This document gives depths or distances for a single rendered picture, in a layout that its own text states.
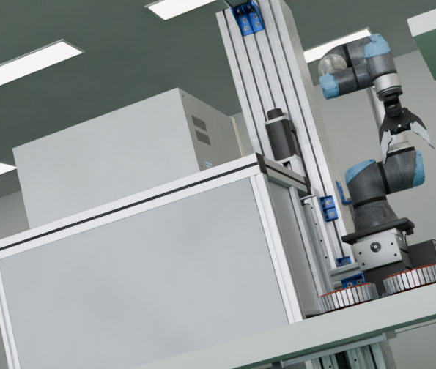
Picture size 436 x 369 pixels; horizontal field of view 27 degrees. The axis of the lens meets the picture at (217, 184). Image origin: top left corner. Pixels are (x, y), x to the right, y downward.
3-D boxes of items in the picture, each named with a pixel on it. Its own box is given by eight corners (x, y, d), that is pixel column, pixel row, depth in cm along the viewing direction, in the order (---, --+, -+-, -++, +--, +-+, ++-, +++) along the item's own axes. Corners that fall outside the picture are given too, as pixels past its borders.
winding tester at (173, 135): (105, 241, 246) (88, 169, 250) (255, 192, 234) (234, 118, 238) (28, 231, 210) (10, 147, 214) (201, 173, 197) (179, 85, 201)
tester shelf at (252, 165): (78, 269, 251) (75, 253, 252) (312, 195, 231) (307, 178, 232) (-13, 263, 210) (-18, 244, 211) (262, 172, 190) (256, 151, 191)
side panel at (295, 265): (321, 324, 211) (284, 191, 217) (333, 321, 210) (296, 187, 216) (290, 328, 185) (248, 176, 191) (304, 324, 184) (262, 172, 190)
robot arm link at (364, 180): (352, 209, 317) (341, 171, 320) (390, 198, 316) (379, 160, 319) (351, 203, 306) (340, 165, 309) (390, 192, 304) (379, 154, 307)
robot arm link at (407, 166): (385, 196, 317) (341, 47, 322) (429, 184, 315) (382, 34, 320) (387, 195, 305) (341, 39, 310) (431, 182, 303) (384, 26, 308)
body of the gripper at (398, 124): (416, 129, 267) (404, 91, 269) (413, 124, 258) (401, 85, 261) (390, 138, 269) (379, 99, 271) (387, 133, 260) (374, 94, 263)
